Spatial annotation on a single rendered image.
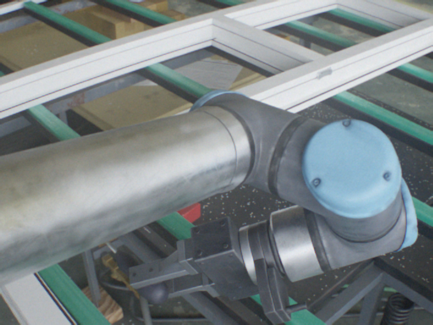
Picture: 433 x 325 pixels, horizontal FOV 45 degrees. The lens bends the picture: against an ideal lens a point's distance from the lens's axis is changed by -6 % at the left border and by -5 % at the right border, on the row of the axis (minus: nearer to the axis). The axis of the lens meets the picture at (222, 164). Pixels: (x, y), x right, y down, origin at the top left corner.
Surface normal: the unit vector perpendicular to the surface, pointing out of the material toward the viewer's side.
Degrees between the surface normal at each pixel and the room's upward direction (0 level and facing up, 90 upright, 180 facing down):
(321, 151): 34
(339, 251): 81
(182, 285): 28
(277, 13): 90
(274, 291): 45
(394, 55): 90
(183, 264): 106
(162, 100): 0
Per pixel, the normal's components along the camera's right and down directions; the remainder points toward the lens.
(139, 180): 0.80, -0.11
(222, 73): 0.00, -0.82
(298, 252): -0.18, 0.14
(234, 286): 0.11, 0.77
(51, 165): 0.49, -0.69
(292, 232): -0.32, -0.36
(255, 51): -0.76, 0.37
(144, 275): -0.35, -0.56
